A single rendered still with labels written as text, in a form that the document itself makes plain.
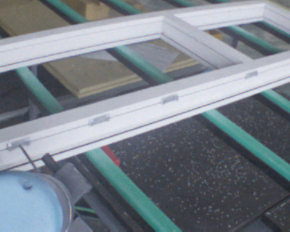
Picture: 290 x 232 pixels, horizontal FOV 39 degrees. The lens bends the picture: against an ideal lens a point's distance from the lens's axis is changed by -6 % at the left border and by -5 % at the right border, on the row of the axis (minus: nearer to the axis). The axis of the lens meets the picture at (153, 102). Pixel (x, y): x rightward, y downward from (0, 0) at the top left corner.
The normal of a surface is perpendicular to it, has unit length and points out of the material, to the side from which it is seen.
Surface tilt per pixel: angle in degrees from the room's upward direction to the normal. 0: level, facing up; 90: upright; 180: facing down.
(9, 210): 44
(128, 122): 90
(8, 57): 90
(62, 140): 90
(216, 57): 90
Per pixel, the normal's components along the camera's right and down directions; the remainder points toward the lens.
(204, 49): -0.79, 0.24
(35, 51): 0.59, 0.48
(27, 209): 0.12, -0.25
